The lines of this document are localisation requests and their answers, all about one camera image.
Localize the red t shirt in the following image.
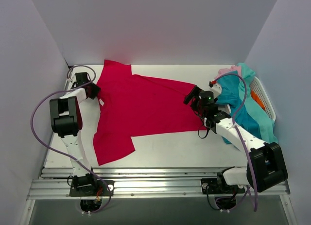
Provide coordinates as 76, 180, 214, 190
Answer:
93, 60, 204, 165

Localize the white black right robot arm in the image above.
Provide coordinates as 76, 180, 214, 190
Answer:
184, 84, 288, 192

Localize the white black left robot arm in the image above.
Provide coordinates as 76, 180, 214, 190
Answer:
49, 72, 100, 195

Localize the blue t shirt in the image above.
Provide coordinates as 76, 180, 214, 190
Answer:
216, 71, 261, 139

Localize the pink t shirt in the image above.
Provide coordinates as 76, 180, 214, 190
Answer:
214, 65, 242, 79

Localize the orange t shirt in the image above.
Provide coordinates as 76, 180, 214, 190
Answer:
250, 90, 266, 111

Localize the white perforated laundry basket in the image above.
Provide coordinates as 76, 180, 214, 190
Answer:
225, 76, 277, 121

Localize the light teal t shirt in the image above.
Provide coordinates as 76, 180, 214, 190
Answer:
237, 63, 278, 143

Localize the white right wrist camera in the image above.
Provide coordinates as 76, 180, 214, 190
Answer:
209, 80, 222, 98

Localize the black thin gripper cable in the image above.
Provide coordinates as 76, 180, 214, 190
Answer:
197, 118, 211, 139

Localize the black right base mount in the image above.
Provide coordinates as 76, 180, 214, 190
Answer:
200, 178, 245, 195

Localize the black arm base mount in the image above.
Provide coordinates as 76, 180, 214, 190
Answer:
69, 180, 115, 197

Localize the aluminium frame rail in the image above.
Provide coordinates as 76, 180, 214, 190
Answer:
26, 152, 291, 200

